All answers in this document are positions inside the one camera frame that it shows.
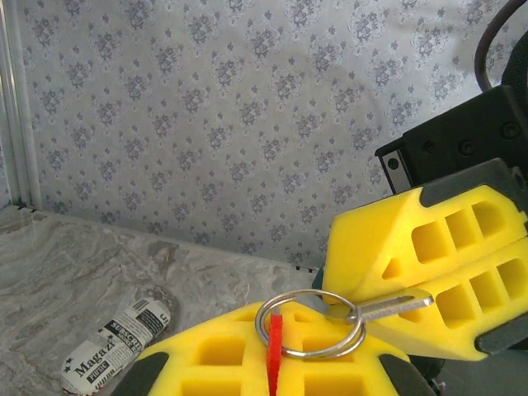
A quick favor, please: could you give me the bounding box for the red key tag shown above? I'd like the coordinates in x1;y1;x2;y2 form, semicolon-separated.
265;313;286;396

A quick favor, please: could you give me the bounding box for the silver metal keyring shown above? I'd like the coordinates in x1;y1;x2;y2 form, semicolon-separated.
254;289;368;360

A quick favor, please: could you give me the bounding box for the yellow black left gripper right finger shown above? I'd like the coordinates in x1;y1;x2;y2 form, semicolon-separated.
274;303;439;396

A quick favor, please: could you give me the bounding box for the rolled newspaper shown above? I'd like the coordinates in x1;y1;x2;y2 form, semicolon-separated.
60;297;172;394

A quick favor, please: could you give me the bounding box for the aluminium corner post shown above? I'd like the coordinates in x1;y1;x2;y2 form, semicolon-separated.
0;0;43;212

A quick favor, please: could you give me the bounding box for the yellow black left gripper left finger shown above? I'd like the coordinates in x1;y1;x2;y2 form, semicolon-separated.
110;299;276;396

